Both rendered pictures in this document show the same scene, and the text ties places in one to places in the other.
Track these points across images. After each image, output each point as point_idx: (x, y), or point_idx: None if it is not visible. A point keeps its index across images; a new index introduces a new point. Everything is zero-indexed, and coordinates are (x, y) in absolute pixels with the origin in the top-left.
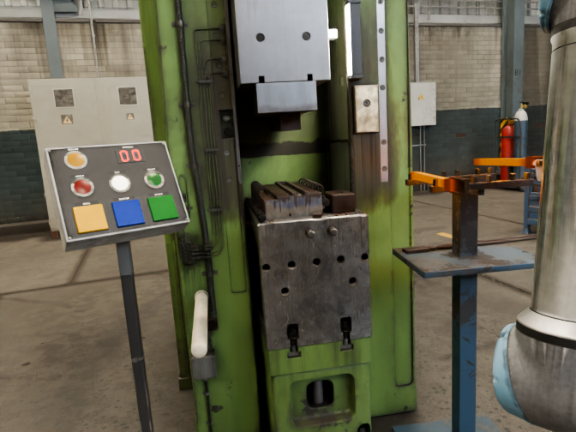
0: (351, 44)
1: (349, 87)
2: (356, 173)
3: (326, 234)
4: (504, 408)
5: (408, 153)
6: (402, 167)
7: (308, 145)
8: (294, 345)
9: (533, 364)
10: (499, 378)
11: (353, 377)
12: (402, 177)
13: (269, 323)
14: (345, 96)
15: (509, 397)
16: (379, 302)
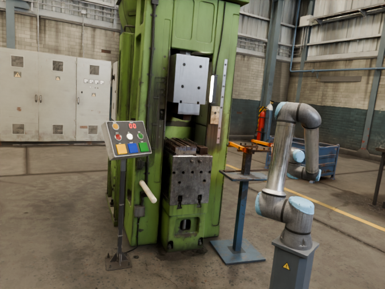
0: (212, 90)
1: (209, 106)
2: (207, 139)
3: (197, 162)
4: (256, 212)
5: (227, 133)
6: (224, 138)
7: (185, 123)
8: (179, 203)
9: (264, 200)
10: (256, 204)
11: (199, 218)
12: (224, 142)
13: (172, 194)
14: (207, 108)
15: (258, 209)
16: (209, 190)
